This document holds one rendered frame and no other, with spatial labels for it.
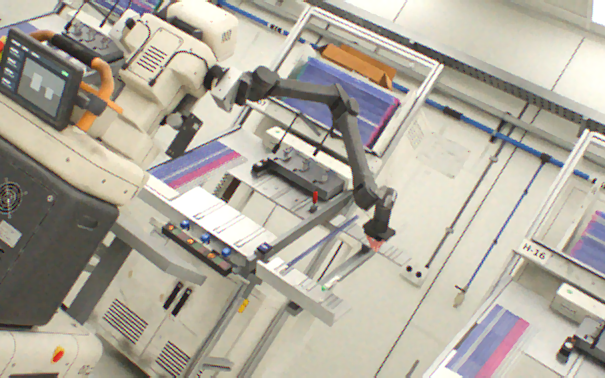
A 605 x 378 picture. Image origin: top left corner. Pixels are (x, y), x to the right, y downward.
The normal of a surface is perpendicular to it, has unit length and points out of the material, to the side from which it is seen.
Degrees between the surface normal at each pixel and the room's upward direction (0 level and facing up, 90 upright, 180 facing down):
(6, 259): 90
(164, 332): 90
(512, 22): 90
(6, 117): 90
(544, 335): 45
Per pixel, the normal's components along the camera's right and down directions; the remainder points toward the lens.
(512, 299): 0.15, -0.80
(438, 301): -0.32, -0.28
